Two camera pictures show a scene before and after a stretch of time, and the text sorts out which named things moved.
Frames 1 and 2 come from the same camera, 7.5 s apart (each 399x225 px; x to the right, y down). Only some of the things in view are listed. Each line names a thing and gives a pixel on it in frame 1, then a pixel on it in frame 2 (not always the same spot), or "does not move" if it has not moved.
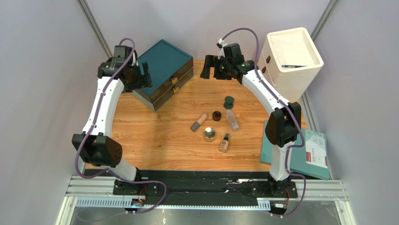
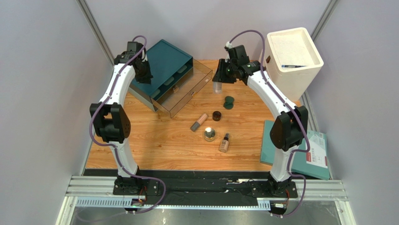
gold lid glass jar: [209, 134] does not move
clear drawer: [172, 80] -> [177, 93]
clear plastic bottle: [232, 120] -> [217, 87]
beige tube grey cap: [196, 124] does not move
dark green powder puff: [228, 104] does not move
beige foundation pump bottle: [224, 147] does not move
